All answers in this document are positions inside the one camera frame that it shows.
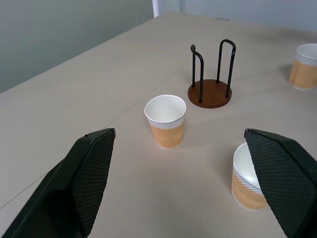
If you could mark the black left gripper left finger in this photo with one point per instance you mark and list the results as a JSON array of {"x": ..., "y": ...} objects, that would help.
[{"x": 81, "y": 178}]

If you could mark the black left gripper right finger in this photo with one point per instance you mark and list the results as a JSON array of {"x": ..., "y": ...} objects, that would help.
[{"x": 280, "y": 178}]

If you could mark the orange white ribbed paper cup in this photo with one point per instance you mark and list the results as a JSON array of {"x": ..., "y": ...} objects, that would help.
[
  {"x": 304, "y": 68},
  {"x": 244, "y": 183},
  {"x": 166, "y": 121}
]

